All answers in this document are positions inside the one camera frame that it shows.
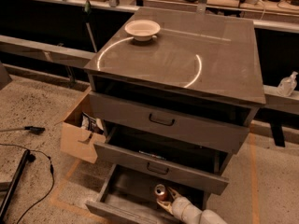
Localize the red coke can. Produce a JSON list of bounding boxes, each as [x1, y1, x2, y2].
[[154, 184, 168, 201]]

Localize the white spray bottle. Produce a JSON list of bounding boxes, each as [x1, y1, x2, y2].
[[278, 71, 298, 97]]

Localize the black pole on floor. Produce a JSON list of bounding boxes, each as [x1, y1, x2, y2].
[[0, 150, 31, 224]]

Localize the grey middle drawer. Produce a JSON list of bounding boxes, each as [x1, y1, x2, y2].
[[94, 126, 229, 195]]

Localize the grey metal drawer cabinet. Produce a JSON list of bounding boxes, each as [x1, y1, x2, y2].
[[83, 6, 266, 224]]

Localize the grey drawer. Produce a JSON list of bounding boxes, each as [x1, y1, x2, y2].
[[86, 165, 206, 224], [94, 126, 229, 195], [88, 91, 250, 155]]

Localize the brown cardboard box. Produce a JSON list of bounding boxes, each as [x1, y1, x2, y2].
[[60, 88, 105, 163]]

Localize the black handled floor tool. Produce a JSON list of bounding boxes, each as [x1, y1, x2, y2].
[[0, 126, 46, 134]]

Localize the white paper bowl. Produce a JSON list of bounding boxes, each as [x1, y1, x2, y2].
[[124, 20, 161, 41]]

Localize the grey top drawer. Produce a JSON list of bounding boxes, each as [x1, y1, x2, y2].
[[88, 91, 250, 155]]

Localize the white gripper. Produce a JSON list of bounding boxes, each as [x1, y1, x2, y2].
[[157, 187, 202, 224]]

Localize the black cable on floor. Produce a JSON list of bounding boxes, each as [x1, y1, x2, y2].
[[0, 143, 56, 224]]

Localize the grey bottom drawer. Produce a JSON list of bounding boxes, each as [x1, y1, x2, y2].
[[86, 165, 206, 224]]

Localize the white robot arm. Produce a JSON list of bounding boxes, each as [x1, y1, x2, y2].
[[154, 184, 227, 224]]

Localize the green handled tool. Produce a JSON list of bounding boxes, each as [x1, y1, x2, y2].
[[83, 0, 97, 52]]

